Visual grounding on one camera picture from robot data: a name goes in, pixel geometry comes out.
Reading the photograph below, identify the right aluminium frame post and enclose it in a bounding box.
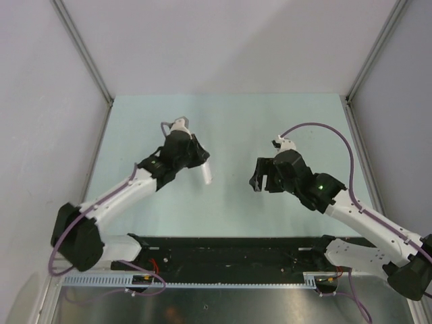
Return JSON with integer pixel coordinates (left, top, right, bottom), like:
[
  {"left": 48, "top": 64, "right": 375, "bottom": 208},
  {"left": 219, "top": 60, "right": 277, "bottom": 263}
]
[{"left": 345, "top": 0, "right": 412, "bottom": 104}]

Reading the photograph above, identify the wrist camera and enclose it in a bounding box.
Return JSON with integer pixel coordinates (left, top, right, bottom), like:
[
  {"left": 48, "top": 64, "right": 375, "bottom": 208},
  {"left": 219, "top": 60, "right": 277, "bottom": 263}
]
[
  {"left": 169, "top": 116, "right": 190, "bottom": 134},
  {"left": 271, "top": 135, "right": 297, "bottom": 153}
]

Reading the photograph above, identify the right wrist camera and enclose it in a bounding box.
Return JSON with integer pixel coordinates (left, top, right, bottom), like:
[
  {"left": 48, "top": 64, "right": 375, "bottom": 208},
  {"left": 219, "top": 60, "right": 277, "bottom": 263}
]
[{"left": 271, "top": 135, "right": 297, "bottom": 153}]

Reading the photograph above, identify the left aluminium frame post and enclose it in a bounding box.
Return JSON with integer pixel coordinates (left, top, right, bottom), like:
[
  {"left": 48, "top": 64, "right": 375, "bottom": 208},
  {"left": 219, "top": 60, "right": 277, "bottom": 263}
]
[{"left": 50, "top": 0, "right": 114, "bottom": 107}]

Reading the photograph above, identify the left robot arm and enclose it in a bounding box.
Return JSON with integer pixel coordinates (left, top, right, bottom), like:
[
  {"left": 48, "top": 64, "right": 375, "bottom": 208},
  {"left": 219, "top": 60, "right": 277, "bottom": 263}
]
[{"left": 51, "top": 130, "right": 210, "bottom": 272}]

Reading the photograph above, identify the white cable duct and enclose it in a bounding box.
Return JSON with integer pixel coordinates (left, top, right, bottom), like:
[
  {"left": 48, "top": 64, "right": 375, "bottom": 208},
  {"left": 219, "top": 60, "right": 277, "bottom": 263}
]
[{"left": 60, "top": 271, "right": 342, "bottom": 290}]

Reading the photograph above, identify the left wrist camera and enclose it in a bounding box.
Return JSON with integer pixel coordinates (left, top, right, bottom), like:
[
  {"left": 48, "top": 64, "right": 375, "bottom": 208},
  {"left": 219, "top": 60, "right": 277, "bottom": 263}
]
[{"left": 169, "top": 116, "right": 190, "bottom": 134}]

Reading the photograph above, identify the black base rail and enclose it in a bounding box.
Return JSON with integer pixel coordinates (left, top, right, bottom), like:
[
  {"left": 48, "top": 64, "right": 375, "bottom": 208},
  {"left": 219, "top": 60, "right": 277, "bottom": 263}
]
[{"left": 131, "top": 236, "right": 338, "bottom": 285}]

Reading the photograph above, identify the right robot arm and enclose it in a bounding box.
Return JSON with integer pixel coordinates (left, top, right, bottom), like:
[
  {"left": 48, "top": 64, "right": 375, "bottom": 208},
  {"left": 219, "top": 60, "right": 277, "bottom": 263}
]
[{"left": 249, "top": 150, "right": 431, "bottom": 301}]

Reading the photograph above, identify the aluminium frame post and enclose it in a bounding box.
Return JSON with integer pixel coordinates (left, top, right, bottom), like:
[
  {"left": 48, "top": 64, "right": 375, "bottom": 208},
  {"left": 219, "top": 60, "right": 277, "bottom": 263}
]
[
  {"left": 345, "top": 0, "right": 412, "bottom": 104},
  {"left": 50, "top": 0, "right": 114, "bottom": 107}
]

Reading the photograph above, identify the white remote control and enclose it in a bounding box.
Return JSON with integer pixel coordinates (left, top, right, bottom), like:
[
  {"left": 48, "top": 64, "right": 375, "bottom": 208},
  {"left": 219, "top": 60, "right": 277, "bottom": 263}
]
[{"left": 200, "top": 161, "right": 213, "bottom": 185}]

